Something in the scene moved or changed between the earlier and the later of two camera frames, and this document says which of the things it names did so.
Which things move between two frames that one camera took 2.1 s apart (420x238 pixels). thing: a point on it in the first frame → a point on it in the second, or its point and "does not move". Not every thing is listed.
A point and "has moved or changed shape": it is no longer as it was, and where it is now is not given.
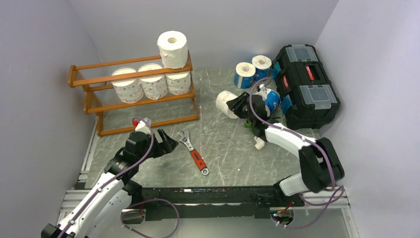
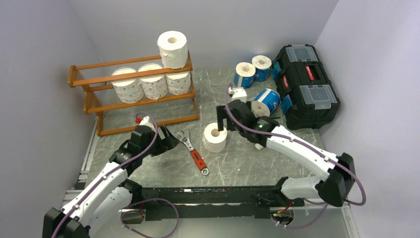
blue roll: x=243 y=78 does not move
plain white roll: x=222 y=97 has moved or changed shape
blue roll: x=271 y=99 does not move
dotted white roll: x=178 y=84 does not move
